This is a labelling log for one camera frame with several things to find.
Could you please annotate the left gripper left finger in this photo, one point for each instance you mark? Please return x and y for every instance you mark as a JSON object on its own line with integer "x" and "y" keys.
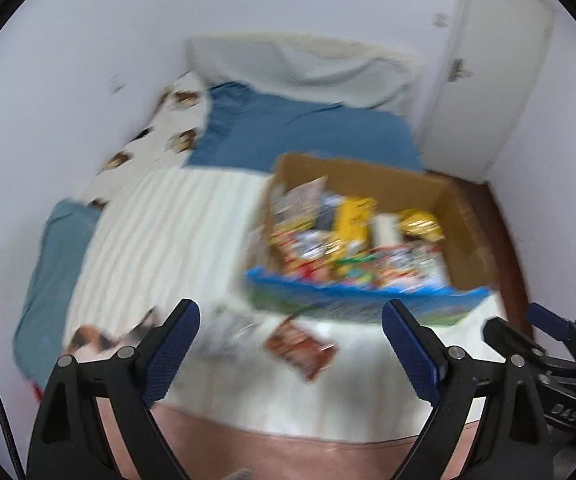
{"x": 163, "y": 350}

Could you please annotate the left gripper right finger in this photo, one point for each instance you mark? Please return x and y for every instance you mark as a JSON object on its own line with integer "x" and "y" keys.
{"x": 418, "y": 349}

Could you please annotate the clear white snack packet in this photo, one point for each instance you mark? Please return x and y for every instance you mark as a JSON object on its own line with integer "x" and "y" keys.
{"x": 385, "y": 232}

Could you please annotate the door handle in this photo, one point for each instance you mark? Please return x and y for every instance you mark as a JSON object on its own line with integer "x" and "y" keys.
{"x": 458, "y": 70}

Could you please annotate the panda snack packet orange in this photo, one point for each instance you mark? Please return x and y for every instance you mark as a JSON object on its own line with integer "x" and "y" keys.
{"x": 305, "y": 255}

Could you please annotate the cardboard milk box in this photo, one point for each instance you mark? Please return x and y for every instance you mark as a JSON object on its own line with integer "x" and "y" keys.
{"x": 469, "y": 264}

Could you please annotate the red white packet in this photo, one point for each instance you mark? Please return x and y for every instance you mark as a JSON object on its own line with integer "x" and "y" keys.
{"x": 411, "y": 266}

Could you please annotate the bear print pillow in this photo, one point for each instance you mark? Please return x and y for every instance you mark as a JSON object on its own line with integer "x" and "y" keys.
{"x": 175, "y": 128}

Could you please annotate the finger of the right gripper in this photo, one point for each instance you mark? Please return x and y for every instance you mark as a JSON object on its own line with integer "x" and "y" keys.
{"x": 558, "y": 328}
{"x": 508, "y": 342}

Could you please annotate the white grey snack packet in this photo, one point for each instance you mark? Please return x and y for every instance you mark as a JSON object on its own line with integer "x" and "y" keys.
{"x": 226, "y": 335}

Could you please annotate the wall light switch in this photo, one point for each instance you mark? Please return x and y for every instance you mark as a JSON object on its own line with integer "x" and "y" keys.
{"x": 440, "y": 20}

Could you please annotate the brown cake snack packet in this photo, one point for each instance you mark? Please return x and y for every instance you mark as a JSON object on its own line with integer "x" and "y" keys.
{"x": 302, "y": 349}

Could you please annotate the green candy bag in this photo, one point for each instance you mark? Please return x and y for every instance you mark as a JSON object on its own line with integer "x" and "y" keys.
{"x": 359, "y": 271}

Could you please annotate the white door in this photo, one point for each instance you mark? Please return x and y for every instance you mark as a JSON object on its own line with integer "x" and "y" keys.
{"x": 504, "y": 43}

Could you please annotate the large yellow black snack bag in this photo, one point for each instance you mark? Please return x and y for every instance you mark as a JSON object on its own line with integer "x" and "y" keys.
{"x": 350, "y": 227}

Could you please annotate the yellow crinkled snack bag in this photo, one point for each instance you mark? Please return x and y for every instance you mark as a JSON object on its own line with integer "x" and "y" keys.
{"x": 418, "y": 223}

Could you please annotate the white pillow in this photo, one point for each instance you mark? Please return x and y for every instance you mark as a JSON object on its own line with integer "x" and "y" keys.
{"x": 308, "y": 68}

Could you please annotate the striped cat blanket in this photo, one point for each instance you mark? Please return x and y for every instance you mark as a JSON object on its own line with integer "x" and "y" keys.
{"x": 248, "y": 307}

